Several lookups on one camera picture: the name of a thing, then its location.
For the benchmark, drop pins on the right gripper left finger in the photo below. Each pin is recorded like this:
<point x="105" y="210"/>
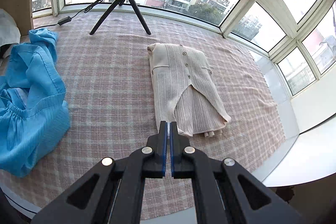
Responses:
<point x="112" y="190"/>

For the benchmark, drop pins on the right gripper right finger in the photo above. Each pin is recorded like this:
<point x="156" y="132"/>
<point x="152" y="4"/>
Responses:
<point x="224" y="191"/>

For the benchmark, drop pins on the blue striped work coat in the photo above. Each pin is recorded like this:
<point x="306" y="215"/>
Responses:
<point x="34" y="112"/>

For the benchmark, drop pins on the cream knit cardigan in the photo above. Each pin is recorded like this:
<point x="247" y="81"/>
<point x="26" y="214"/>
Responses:
<point x="184" y="90"/>

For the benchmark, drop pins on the white grey garment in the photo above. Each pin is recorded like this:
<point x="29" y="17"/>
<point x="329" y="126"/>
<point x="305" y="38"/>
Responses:
<point x="10" y="33"/>

